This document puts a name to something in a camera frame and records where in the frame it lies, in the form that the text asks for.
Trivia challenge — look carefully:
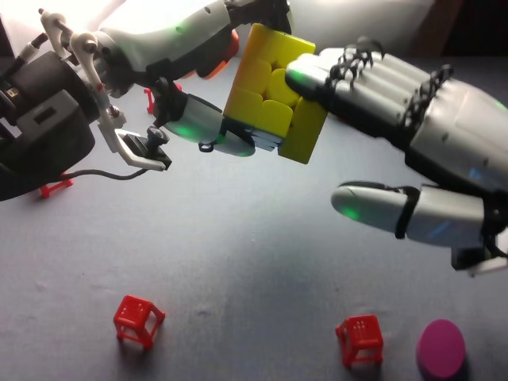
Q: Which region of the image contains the purple round disc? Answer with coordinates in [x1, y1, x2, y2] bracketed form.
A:
[415, 318, 466, 378]

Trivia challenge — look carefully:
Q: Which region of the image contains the red toy stool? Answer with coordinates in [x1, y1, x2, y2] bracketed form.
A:
[38, 178, 75, 199]
[335, 314, 384, 369]
[113, 294, 167, 351]
[143, 82, 183, 115]

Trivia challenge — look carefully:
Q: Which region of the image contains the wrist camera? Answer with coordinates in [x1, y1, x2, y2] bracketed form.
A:
[114, 125, 174, 174]
[450, 241, 508, 278]

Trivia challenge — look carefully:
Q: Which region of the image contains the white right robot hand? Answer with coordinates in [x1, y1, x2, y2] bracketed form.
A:
[284, 36, 508, 255]

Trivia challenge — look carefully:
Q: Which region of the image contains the black camera cable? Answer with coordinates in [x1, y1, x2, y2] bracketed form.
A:
[59, 168, 150, 182]

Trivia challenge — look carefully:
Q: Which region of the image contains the grey table cloth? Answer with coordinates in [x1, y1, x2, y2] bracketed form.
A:
[0, 51, 508, 381]

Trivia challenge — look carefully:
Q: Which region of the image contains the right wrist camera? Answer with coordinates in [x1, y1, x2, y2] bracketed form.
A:
[450, 241, 508, 278]

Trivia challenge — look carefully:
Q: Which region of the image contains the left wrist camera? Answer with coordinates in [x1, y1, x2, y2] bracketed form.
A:
[114, 125, 174, 174]

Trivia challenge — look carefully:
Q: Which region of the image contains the multicoloured puzzle cube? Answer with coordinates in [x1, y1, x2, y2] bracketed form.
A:
[222, 22, 329, 165]

